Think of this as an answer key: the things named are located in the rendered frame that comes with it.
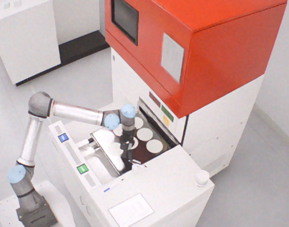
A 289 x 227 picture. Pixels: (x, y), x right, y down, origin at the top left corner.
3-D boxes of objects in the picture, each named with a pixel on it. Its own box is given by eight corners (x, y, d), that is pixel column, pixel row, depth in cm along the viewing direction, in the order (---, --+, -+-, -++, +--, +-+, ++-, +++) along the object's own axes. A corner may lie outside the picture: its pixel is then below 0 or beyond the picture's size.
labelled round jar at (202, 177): (201, 176, 192) (204, 167, 184) (208, 185, 188) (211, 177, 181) (191, 182, 189) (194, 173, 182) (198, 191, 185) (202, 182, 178)
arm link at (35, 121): (9, 183, 173) (31, 89, 169) (14, 175, 188) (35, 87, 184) (28, 189, 176) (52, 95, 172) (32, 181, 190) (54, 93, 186)
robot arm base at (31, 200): (20, 215, 163) (11, 200, 161) (23, 205, 177) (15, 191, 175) (44, 206, 165) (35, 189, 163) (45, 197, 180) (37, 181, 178)
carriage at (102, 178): (86, 142, 218) (86, 140, 215) (116, 185, 198) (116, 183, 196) (76, 148, 214) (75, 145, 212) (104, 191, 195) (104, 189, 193)
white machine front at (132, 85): (115, 79, 260) (113, 37, 230) (180, 155, 218) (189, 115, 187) (111, 80, 259) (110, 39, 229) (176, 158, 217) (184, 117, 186)
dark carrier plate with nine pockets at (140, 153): (138, 113, 230) (138, 112, 229) (169, 149, 212) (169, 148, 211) (92, 134, 217) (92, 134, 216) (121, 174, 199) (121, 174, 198)
